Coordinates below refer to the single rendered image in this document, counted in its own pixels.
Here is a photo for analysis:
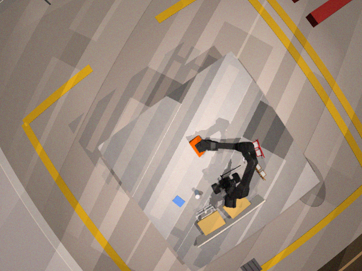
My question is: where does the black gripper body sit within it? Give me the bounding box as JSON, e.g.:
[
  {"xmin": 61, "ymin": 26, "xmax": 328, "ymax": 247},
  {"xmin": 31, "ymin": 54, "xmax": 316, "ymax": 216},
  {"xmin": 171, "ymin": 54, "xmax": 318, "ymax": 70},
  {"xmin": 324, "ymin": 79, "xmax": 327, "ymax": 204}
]
[{"xmin": 212, "ymin": 173, "xmax": 241, "ymax": 194}]

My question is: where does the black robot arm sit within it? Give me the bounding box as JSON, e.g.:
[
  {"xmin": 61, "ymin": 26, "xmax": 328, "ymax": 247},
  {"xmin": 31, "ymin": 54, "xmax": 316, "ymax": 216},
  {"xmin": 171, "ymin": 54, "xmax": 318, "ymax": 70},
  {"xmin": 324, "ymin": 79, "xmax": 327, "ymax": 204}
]
[{"xmin": 195, "ymin": 139, "xmax": 258, "ymax": 208}]

